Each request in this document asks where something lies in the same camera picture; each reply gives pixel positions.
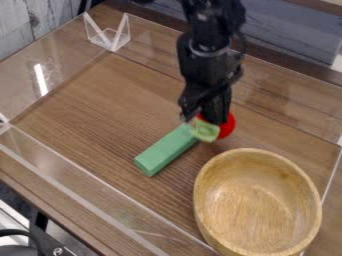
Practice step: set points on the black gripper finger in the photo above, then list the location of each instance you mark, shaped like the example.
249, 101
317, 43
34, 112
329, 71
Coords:
217, 107
194, 102

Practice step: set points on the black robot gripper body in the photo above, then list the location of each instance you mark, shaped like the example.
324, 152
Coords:
209, 71

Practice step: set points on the red plush strawberry toy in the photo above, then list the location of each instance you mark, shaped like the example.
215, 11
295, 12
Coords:
209, 132

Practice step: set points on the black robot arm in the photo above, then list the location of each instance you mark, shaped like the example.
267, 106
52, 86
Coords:
210, 39

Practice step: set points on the green rectangular block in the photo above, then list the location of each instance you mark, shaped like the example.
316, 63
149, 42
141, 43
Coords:
165, 150

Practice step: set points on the grey sofa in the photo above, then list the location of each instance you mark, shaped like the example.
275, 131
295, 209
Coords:
305, 32

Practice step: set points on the wooden bowl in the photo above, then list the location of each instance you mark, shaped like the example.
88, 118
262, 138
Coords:
257, 204

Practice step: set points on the clear acrylic tray wall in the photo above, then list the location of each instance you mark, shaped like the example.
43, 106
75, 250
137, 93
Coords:
82, 109

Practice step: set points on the clear acrylic corner bracket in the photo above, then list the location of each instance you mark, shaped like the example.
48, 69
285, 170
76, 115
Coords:
108, 38

